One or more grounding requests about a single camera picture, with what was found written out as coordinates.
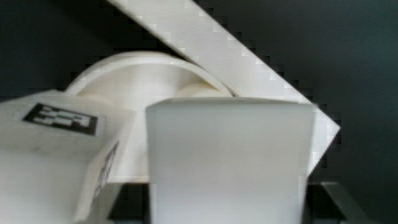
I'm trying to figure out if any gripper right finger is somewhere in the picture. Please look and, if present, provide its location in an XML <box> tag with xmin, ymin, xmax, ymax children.
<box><xmin>300</xmin><ymin>182</ymin><xmax>376</xmax><ymax>224</ymax></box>

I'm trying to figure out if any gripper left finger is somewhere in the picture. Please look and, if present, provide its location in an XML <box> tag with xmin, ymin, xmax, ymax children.
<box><xmin>108</xmin><ymin>184</ymin><xmax>151</xmax><ymax>224</ymax></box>

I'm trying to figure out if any white round stool seat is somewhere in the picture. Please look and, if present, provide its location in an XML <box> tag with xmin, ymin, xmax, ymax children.
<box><xmin>66</xmin><ymin>51</ymin><xmax>233</xmax><ymax>183</ymax></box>

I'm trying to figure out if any white U-shaped fence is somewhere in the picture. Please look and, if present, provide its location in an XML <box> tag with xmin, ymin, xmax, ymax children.
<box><xmin>106</xmin><ymin>0</ymin><xmax>343</xmax><ymax>174</ymax></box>

